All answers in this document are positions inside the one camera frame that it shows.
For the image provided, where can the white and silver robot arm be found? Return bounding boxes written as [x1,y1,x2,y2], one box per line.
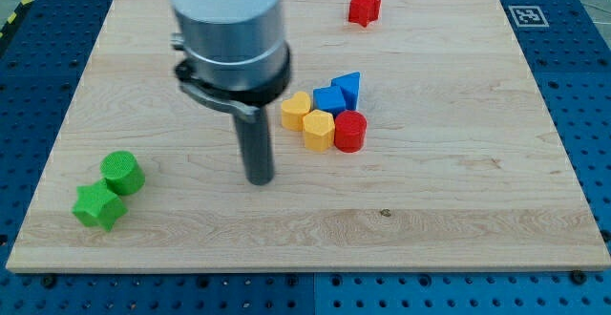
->
[170,0,291,123]

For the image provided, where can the yellow hexagon block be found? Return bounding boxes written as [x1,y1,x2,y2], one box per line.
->
[303,110,335,152]

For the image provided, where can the yellow heart block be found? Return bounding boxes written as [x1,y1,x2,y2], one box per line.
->
[281,91,312,132]

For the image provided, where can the red cylinder block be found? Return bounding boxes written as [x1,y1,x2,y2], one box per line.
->
[334,110,368,153]

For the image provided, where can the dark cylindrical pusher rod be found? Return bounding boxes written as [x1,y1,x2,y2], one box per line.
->
[234,108,275,185]

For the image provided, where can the blue cube block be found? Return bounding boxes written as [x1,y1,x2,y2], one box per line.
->
[313,86,347,116]

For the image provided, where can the blue triangle block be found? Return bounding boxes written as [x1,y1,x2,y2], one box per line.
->
[331,72,361,111]

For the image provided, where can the red star block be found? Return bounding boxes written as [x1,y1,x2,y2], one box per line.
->
[348,0,381,28]

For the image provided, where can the wooden board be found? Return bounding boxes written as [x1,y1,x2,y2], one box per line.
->
[7,0,610,274]

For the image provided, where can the green cylinder block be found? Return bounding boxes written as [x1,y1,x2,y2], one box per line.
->
[99,151,145,196]

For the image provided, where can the green star block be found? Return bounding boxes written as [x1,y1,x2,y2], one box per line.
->
[72,178,128,232]

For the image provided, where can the white fiducial marker tag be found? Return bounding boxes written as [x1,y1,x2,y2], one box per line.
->
[509,5,549,28]

